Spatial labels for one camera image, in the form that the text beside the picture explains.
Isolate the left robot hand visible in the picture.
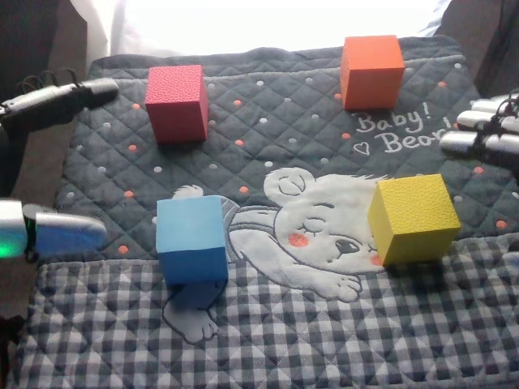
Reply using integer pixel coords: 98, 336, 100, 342
0, 71, 119, 263

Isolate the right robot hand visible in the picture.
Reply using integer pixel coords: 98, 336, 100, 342
439, 92, 519, 182

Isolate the yellow foam cube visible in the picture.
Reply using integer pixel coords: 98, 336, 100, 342
367, 173, 462, 268

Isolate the light blue cube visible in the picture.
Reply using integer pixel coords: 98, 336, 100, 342
156, 194, 229, 288

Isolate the red cube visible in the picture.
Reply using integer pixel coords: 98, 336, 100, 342
144, 64, 210, 144

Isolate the orange foam cube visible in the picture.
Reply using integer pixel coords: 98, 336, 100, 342
340, 35, 405, 111

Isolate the grey quilt with bear print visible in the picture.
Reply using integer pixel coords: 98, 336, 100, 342
7, 34, 519, 389

